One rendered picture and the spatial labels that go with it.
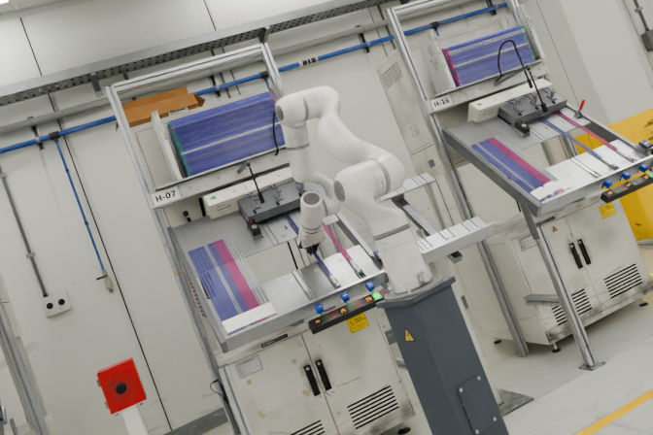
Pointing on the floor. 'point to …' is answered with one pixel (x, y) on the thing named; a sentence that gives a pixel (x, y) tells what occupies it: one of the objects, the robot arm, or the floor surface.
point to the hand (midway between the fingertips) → (311, 249)
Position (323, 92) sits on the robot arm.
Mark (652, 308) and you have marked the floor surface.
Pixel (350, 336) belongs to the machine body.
